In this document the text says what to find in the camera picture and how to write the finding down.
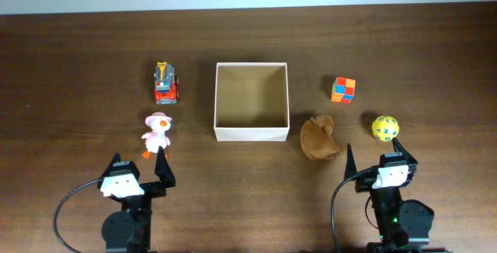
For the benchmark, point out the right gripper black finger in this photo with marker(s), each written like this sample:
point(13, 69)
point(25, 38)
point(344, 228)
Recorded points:
point(402, 155)
point(350, 169)

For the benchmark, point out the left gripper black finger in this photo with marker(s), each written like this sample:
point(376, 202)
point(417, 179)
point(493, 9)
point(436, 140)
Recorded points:
point(115, 159)
point(163, 171)

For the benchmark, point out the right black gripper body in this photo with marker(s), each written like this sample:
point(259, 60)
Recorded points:
point(364, 182)

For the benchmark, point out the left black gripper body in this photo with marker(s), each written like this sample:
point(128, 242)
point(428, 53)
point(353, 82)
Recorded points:
point(154, 190)

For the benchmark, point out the brown plush capybara toy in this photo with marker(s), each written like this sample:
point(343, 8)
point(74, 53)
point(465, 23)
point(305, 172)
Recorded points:
point(316, 139)

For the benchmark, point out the colourful two-by-two puzzle cube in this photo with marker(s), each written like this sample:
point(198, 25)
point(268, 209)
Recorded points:
point(343, 90)

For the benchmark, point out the red toy fire truck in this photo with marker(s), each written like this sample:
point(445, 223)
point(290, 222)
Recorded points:
point(166, 84)

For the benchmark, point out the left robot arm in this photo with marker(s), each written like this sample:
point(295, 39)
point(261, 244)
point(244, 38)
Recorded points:
point(129, 230)

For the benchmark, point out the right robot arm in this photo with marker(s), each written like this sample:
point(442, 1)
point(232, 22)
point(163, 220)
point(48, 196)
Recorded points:
point(403, 225)

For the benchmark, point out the yellow ball with blue letters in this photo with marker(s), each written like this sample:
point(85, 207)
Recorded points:
point(385, 128)

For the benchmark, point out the open white cardboard box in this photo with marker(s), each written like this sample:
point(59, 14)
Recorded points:
point(251, 102)

